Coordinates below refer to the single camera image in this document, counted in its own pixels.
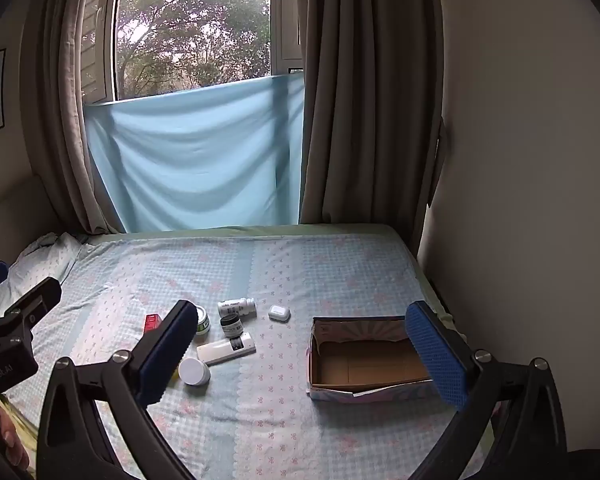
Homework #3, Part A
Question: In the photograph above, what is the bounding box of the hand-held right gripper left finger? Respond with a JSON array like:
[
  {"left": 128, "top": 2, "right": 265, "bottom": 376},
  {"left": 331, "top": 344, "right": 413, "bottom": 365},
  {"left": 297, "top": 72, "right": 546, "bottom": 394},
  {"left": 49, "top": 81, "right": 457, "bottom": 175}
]
[{"left": 36, "top": 300, "right": 201, "bottom": 480}]

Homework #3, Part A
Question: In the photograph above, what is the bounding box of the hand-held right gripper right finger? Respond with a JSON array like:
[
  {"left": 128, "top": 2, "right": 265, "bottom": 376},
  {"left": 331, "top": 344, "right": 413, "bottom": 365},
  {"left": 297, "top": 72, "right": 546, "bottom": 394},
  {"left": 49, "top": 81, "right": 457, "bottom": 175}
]
[{"left": 405, "top": 301, "right": 568, "bottom": 480}]

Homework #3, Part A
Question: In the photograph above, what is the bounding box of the round white jar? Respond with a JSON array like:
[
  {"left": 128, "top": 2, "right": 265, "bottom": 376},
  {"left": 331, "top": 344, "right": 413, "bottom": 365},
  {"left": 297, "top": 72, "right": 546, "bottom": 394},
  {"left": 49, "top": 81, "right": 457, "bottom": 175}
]
[{"left": 178, "top": 357, "right": 212, "bottom": 387}]

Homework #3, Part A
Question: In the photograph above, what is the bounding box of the cardboard box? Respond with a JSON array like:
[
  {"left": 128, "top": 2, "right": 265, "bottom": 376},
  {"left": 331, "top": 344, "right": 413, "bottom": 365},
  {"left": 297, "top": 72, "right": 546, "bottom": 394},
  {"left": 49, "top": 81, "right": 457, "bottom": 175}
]
[{"left": 306, "top": 315, "right": 448, "bottom": 405}]

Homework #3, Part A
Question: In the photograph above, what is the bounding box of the white pill bottle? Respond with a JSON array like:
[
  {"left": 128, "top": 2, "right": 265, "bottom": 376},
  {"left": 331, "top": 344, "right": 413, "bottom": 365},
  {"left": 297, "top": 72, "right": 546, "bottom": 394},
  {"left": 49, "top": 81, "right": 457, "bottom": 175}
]
[{"left": 218, "top": 297, "right": 257, "bottom": 319}]

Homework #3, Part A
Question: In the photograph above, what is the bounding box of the person's left hand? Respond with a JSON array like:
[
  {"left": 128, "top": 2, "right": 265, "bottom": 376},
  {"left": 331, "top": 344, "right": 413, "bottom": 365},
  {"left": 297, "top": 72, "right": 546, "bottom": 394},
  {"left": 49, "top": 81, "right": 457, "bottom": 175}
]
[{"left": 0, "top": 402, "right": 32, "bottom": 470}]

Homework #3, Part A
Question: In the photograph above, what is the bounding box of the crumpled pale pillow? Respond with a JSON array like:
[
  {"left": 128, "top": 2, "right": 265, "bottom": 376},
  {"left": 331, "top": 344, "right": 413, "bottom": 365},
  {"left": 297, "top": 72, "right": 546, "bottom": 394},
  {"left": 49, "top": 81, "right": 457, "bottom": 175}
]
[{"left": 0, "top": 232, "right": 89, "bottom": 322}]

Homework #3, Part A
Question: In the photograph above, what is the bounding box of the white remote control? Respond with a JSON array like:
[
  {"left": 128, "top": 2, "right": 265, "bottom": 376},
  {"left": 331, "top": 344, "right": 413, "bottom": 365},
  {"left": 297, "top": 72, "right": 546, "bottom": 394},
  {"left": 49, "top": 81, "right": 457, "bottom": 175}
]
[{"left": 196, "top": 332, "right": 257, "bottom": 366}]

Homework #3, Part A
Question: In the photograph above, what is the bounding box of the checked floral bedsheet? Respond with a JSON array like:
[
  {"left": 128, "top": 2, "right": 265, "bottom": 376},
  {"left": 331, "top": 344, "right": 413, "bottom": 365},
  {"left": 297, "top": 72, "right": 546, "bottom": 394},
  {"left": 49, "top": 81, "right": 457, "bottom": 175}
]
[{"left": 0, "top": 234, "right": 491, "bottom": 480}]

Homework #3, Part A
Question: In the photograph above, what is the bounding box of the brown curtain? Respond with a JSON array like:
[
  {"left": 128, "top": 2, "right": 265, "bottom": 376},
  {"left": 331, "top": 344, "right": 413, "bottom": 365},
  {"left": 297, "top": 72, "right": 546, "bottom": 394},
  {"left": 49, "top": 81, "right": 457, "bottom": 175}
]
[
  {"left": 299, "top": 0, "right": 449, "bottom": 257},
  {"left": 20, "top": 0, "right": 127, "bottom": 235}
]

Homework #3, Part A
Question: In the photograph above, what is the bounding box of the light blue cloth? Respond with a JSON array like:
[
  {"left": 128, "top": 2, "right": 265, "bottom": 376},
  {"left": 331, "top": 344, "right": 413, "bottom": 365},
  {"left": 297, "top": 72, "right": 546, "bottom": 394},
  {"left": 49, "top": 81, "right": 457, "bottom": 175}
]
[{"left": 83, "top": 74, "right": 307, "bottom": 234}]

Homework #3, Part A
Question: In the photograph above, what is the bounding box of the window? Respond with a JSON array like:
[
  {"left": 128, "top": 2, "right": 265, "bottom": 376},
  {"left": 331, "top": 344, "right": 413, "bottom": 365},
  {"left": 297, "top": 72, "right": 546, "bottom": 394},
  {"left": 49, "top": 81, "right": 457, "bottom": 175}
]
[{"left": 80, "top": 0, "right": 307, "bottom": 107}]

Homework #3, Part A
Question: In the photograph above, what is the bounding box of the tree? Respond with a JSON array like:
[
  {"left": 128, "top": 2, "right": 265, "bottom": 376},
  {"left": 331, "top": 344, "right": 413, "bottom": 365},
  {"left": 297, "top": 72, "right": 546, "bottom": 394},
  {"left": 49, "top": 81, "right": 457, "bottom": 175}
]
[{"left": 116, "top": 0, "right": 272, "bottom": 101}]

